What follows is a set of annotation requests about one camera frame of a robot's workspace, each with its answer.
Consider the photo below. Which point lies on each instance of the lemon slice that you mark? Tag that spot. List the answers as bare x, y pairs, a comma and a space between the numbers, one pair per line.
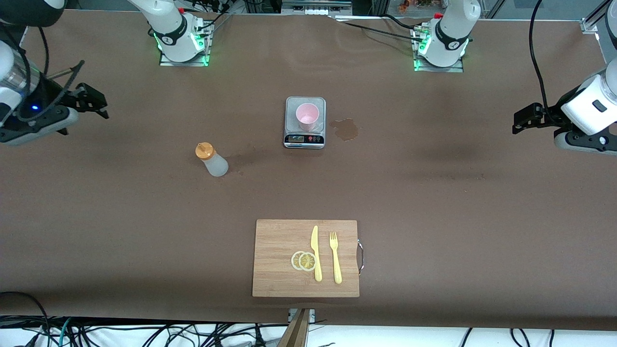
307, 261
294, 260

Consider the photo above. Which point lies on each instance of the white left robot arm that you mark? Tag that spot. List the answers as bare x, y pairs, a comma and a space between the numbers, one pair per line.
453, 29

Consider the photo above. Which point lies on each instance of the white power strip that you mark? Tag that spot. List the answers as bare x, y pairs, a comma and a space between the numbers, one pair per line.
313, 7

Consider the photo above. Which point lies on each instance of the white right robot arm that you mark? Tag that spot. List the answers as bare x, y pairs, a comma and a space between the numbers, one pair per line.
168, 29

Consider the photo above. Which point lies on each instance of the brown sauce spill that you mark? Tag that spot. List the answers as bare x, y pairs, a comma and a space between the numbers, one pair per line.
346, 129

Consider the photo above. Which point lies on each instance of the silver digital kitchen scale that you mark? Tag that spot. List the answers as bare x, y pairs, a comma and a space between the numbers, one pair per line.
305, 140

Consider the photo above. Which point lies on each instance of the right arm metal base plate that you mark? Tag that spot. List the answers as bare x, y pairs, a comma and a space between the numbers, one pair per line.
166, 61

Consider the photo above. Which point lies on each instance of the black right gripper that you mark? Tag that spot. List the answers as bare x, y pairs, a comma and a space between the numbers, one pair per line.
54, 96

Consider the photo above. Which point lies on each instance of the yellow plastic fork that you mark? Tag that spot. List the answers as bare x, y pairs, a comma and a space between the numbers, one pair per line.
335, 260

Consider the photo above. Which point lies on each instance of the clear sauce bottle orange cap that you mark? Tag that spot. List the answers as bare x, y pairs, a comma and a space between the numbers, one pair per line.
214, 164

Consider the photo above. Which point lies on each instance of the metal table bracket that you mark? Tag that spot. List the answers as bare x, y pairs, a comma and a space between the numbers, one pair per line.
312, 315

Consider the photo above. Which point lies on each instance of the wooden post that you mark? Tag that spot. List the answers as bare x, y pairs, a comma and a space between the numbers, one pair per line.
296, 332

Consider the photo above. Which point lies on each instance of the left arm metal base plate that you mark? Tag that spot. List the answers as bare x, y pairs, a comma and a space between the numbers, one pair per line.
458, 68

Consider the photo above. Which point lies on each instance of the wooden cutting board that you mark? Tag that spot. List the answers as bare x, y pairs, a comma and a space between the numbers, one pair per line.
279, 260

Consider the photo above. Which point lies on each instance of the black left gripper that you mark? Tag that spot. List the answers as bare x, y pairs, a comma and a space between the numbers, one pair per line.
548, 117

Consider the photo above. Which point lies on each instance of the pink plastic cup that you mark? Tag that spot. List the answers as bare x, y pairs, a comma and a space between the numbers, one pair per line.
307, 115

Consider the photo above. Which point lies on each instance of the yellow plastic knife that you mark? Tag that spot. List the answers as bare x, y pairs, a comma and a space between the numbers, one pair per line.
315, 250

